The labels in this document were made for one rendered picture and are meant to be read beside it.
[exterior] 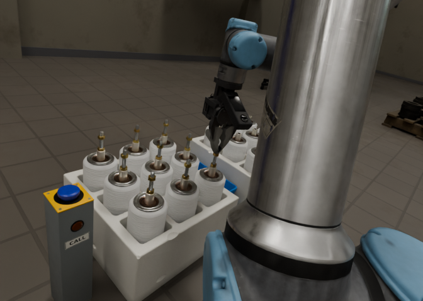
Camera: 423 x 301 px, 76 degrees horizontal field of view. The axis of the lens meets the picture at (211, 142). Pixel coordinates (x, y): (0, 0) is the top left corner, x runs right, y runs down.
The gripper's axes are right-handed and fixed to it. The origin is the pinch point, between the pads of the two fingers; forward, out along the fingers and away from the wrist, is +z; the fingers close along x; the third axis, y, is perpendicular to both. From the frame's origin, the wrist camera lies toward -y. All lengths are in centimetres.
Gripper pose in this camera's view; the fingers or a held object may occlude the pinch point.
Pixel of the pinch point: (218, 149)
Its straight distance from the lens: 80.6
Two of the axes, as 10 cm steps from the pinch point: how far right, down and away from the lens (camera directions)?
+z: -2.0, 8.9, 4.2
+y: -5.0, -4.6, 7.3
